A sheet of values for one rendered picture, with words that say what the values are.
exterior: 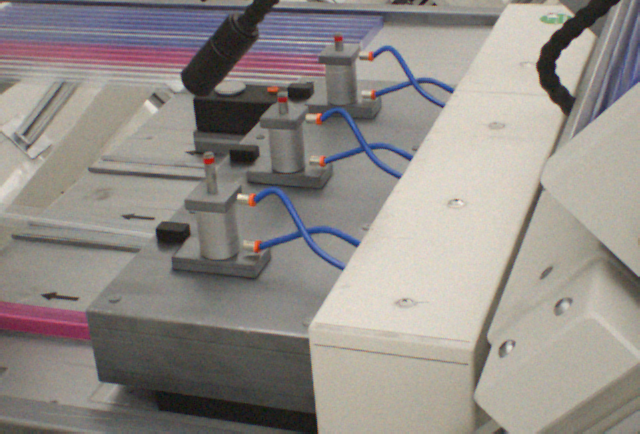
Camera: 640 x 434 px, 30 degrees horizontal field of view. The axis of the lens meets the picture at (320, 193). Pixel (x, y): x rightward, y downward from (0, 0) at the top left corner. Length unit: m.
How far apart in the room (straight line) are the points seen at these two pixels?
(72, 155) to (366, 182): 1.20
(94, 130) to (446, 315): 1.34
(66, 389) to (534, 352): 0.31
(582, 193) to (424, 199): 0.23
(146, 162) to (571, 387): 0.54
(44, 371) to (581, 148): 0.38
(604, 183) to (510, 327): 0.09
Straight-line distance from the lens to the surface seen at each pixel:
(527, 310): 0.51
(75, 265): 0.82
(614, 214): 0.46
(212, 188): 0.65
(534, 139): 0.75
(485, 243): 0.63
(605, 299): 0.47
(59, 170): 1.94
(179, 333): 0.63
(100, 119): 1.86
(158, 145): 0.98
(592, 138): 0.45
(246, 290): 0.64
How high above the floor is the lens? 1.59
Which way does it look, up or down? 33 degrees down
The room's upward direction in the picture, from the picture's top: 46 degrees clockwise
